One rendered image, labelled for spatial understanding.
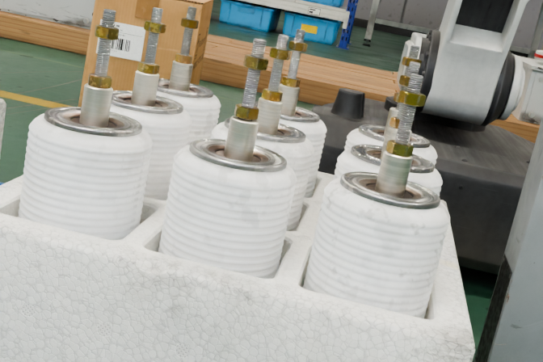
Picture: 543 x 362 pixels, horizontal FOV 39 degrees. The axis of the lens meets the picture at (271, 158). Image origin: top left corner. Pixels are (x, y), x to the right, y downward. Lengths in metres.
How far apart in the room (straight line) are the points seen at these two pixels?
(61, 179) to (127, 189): 0.05
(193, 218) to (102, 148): 0.09
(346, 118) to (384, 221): 0.59
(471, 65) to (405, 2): 7.70
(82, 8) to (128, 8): 1.08
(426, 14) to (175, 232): 8.47
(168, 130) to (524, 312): 0.38
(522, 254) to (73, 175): 0.42
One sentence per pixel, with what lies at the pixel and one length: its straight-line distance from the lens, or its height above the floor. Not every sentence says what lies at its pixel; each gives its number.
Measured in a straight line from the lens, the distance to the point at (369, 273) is 0.56.
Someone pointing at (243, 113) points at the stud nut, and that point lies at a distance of 0.58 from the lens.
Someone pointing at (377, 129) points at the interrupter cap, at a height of 0.25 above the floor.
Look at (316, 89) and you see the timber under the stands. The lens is 2.58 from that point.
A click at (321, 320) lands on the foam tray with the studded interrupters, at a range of 0.54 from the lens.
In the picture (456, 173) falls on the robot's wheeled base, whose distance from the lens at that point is 1.10.
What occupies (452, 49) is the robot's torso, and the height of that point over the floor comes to 0.33.
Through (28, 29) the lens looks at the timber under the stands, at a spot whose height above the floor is 0.05.
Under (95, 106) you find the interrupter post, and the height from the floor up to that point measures 0.27.
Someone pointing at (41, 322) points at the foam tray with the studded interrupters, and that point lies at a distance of 0.60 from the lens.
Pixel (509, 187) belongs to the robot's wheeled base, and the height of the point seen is 0.17.
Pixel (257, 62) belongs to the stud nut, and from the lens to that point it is 0.57.
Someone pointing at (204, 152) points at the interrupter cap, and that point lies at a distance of 0.58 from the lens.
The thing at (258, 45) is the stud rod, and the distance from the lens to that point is 0.58.
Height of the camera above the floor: 0.39
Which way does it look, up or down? 13 degrees down
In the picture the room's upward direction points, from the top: 11 degrees clockwise
